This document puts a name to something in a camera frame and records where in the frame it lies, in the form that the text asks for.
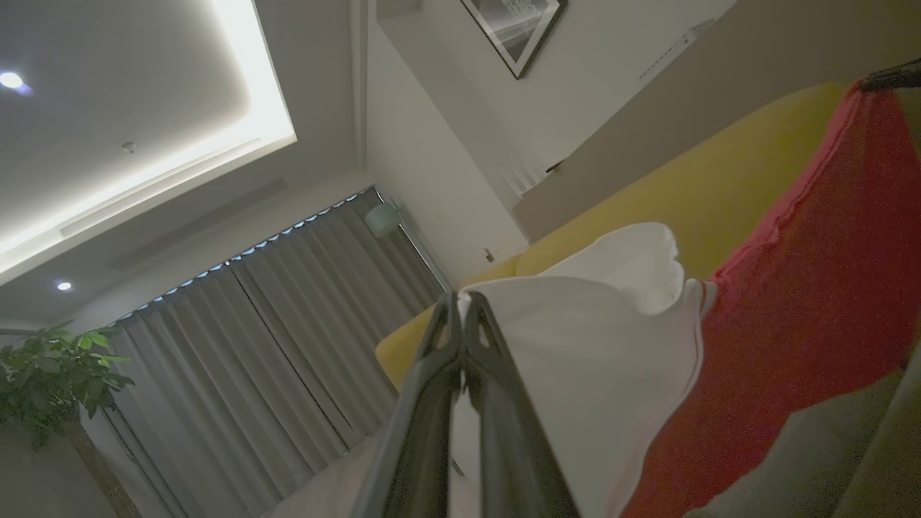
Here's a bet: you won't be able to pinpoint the mint green floor lamp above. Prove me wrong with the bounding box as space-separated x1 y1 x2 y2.
363 200 453 292

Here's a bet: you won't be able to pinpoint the taupe wall ledge panel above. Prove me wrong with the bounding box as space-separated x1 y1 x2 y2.
512 0 921 242

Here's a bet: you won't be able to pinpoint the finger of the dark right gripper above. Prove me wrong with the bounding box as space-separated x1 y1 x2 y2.
860 59 921 93

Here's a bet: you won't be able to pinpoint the large black framed picture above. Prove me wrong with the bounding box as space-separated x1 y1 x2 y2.
460 0 569 80

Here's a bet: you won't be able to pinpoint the red white sports shorts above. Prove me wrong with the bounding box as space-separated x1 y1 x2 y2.
459 79 921 518

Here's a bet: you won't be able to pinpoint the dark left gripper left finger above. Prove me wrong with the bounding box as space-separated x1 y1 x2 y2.
353 291 463 518

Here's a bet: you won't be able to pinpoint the grey pleated curtain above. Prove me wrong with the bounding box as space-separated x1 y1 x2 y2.
83 187 450 518

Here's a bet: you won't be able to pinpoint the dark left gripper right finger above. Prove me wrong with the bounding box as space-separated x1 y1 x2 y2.
460 291 580 518

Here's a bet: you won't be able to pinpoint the green potted tree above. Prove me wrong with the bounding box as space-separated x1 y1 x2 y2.
0 322 137 518

